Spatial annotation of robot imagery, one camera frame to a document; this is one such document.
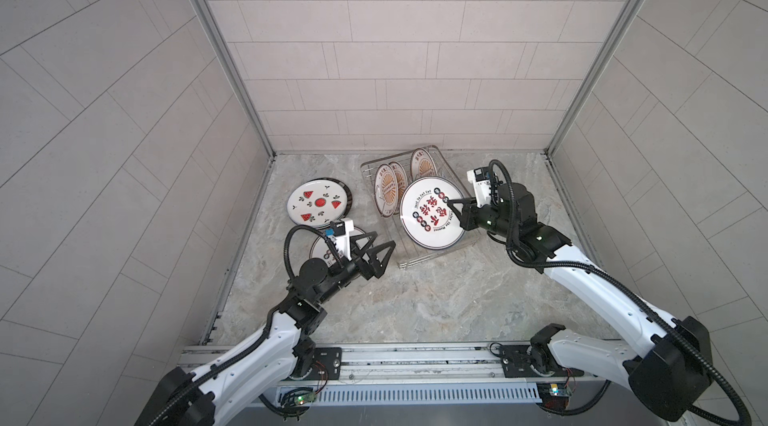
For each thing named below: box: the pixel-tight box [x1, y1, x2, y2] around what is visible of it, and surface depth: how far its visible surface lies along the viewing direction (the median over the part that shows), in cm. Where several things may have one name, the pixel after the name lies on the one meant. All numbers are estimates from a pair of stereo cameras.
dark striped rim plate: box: [306, 177, 353, 227], surface depth 101 cm
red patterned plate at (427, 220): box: [400, 176, 464, 250], surface depth 78 cm
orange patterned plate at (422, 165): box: [410, 147, 439, 182], surface depth 101 cm
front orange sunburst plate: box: [373, 163, 399, 218], surface depth 98 cm
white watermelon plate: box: [286, 179, 348, 227], surface depth 101 cm
